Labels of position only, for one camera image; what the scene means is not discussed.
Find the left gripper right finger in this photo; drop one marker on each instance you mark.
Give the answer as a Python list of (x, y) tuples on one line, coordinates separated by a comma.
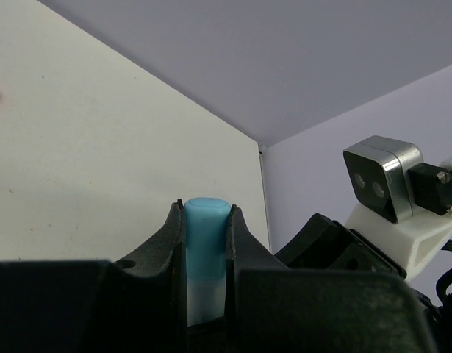
[(246, 261)]

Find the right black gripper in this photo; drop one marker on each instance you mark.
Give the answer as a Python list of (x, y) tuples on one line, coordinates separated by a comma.
[(324, 250)]

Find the blue pen cap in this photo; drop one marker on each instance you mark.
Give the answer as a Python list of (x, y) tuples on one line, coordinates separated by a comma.
[(206, 222)]

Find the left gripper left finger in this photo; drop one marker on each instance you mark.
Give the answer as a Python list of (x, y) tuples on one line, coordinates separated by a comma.
[(154, 305)]

